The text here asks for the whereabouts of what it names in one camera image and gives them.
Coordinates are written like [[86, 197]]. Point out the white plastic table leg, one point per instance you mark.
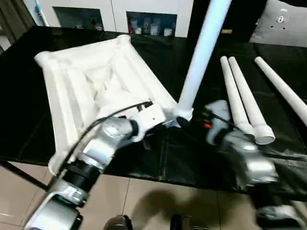
[[232, 91], [206, 43], [249, 100], [283, 91]]

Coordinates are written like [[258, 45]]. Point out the white plastic table top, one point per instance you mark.
[[86, 76]]

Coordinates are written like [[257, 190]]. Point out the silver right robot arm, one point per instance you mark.
[[254, 167]]

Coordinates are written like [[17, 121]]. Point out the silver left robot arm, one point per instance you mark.
[[96, 153]]

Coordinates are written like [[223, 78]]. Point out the small yellow label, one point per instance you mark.
[[226, 31]]

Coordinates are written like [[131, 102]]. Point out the black cabinet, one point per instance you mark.
[[240, 14]]

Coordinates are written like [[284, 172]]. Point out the light grey cushion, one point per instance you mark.
[[283, 21]]

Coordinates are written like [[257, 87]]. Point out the black work mat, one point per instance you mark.
[[24, 96]]

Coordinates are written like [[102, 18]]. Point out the black stand leg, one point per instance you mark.
[[21, 176]]

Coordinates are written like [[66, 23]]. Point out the white glass-door cabinet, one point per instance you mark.
[[110, 9]]

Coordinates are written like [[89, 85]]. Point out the grey curtain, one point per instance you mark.
[[12, 19]]

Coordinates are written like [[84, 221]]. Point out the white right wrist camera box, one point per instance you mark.
[[218, 112]]

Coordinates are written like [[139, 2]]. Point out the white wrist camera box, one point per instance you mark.
[[151, 117], [218, 112]]

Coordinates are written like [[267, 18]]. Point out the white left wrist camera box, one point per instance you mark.
[[151, 117]]

